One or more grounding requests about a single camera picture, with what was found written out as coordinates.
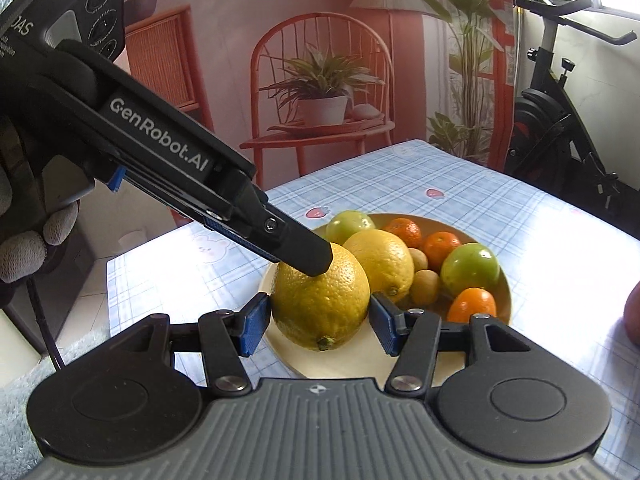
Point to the tangerine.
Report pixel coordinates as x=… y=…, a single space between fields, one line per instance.
x=405 y=230
x=440 y=247
x=472 y=305

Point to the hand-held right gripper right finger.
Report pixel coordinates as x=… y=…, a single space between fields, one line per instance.
x=382 y=322

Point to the black exercise bike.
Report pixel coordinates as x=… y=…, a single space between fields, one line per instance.
x=540 y=125

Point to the green apple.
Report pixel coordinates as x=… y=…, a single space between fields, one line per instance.
x=470 y=267

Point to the grey shaggy rug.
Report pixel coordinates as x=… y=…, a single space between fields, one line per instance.
x=30 y=400

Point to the small pale green fruit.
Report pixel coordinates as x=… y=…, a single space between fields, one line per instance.
x=350 y=225

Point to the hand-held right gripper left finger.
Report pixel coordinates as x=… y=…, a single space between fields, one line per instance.
x=256 y=325

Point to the brown kiwi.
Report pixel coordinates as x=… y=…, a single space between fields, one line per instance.
x=419 y=260
x=425 y=287

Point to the person's left hand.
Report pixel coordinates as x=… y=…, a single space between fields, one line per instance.
x=25 y=255

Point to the wall poster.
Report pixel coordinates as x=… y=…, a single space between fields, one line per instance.
x=225 y=60

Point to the white metal pole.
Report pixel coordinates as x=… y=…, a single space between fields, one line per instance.
x=518 y=35

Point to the cream round plate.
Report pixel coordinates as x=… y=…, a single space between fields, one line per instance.
x=350 y=360

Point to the yellow lemon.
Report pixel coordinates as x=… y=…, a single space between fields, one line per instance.
x=385 y=260

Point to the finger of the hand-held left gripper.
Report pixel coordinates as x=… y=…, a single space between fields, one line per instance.
x=300 y=245

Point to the red apple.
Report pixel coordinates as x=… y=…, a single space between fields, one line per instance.
x=634 y=315

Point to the large yellow orange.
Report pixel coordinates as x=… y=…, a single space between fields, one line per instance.
x=320 y=305

